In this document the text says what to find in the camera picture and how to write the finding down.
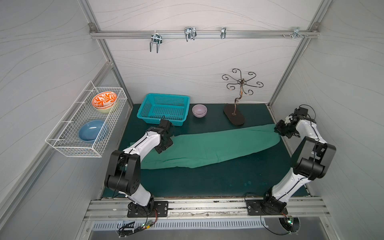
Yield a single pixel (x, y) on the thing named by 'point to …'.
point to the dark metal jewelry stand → (232, 112)
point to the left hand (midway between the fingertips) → (167, 145)
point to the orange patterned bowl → (104, 100)
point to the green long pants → (197, 147)
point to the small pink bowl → (199, 110)
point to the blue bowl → (88, 131)
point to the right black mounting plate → (254, 208)
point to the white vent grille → (180, 224)
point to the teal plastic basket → (174, 107)
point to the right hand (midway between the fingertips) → (279, 128)
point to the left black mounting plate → (160, 209)
